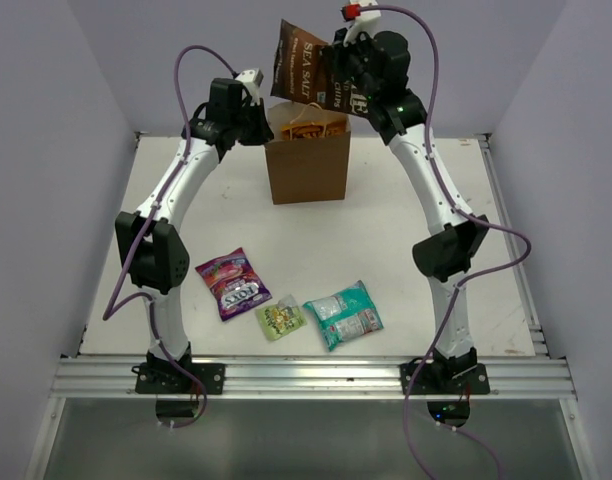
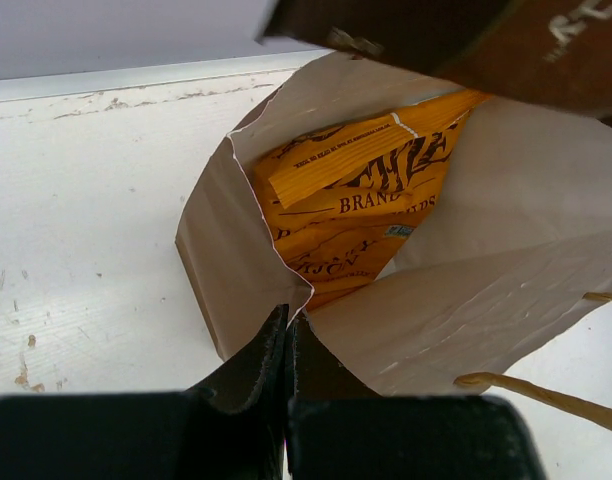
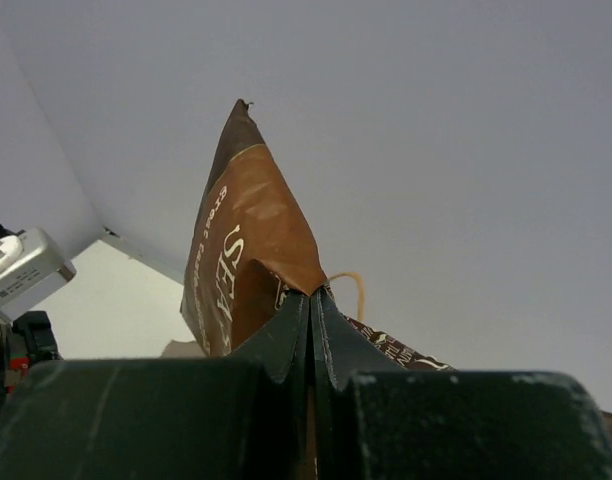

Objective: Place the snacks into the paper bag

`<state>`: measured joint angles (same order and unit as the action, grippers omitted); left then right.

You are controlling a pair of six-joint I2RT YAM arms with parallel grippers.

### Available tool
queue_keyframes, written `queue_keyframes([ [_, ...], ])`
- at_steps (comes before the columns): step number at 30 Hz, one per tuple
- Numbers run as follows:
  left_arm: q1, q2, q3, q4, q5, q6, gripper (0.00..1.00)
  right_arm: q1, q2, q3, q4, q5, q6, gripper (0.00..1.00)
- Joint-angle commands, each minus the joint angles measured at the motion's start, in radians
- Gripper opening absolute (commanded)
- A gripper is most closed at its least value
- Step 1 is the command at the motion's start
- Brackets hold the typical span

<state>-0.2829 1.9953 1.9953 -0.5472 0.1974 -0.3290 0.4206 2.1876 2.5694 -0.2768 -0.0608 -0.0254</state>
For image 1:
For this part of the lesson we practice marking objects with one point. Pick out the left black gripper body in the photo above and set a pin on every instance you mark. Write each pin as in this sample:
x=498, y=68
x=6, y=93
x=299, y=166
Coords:
x=241, y=120

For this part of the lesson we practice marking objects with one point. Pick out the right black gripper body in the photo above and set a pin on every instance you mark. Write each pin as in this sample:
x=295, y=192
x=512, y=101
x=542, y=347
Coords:
x=350, y=62

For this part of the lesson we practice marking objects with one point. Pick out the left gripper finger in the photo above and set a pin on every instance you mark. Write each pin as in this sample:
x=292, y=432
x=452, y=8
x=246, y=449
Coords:
x=258, y=135
x=257, y=116

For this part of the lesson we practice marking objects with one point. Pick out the orange Kettle honey dijon chips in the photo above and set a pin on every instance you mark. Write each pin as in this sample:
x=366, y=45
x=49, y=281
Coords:
x=312, y=130

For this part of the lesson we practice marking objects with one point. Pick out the brown paper bag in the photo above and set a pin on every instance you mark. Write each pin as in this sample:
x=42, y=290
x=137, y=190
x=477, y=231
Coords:
x=306, y=170

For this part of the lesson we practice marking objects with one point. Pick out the brown Kettle sea salt chips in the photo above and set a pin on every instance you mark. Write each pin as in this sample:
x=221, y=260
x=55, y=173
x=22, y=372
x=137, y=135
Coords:
x=302, y=74

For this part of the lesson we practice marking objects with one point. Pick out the teal snack packet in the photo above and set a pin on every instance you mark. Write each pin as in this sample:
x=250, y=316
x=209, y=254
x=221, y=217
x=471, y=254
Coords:
x=346, y=315

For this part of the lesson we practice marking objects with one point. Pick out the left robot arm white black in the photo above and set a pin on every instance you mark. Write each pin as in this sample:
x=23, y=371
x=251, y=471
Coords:
x=152, y=253

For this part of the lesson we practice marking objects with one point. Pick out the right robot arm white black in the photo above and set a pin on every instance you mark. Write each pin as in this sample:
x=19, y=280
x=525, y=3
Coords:
x=399, y=117

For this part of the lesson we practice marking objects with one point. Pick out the purple Fox's candy bag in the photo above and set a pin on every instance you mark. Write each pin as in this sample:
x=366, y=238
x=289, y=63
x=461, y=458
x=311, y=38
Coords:
x=234, y=284

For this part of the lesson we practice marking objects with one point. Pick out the small green snack packet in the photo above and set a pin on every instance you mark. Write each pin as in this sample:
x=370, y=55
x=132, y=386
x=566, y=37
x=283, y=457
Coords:
x=280, y=319

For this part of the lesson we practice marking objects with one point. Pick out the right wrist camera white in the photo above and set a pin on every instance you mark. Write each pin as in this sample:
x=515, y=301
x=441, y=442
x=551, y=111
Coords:
x=363, y=16

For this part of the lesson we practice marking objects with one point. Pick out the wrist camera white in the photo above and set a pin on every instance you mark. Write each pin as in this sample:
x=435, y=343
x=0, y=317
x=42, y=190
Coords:
x=251, y=80
x=363, y=16

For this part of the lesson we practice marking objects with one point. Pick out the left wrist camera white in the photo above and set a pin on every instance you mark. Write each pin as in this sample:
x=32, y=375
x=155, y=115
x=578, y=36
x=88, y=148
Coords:
x=251, y=80

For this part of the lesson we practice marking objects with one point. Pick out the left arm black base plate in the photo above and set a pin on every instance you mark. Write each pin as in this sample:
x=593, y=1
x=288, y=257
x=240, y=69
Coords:
x=163, y=378

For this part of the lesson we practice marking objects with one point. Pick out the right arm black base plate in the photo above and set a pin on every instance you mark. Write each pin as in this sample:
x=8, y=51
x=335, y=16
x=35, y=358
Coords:
x=438, y=380

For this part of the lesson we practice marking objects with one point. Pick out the aluminium right side rail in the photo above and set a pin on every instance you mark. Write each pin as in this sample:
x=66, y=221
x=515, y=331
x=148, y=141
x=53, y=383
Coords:
x=504, y=316

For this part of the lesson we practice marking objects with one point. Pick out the aluminium front rail frame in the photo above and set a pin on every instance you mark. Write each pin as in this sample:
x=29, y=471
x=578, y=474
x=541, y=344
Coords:
x=303, y=377

